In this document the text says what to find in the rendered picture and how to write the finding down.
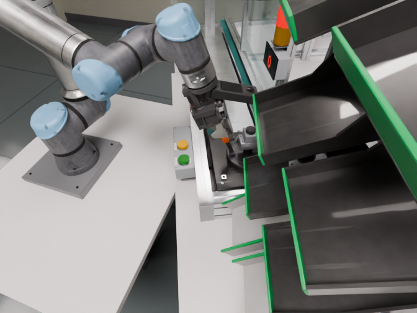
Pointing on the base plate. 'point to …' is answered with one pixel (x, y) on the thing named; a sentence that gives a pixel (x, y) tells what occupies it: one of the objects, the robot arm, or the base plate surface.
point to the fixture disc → (236, 161)
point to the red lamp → (281, 20)
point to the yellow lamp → (282, 36)
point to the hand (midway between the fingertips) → (232, 135)
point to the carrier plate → (219, 156)
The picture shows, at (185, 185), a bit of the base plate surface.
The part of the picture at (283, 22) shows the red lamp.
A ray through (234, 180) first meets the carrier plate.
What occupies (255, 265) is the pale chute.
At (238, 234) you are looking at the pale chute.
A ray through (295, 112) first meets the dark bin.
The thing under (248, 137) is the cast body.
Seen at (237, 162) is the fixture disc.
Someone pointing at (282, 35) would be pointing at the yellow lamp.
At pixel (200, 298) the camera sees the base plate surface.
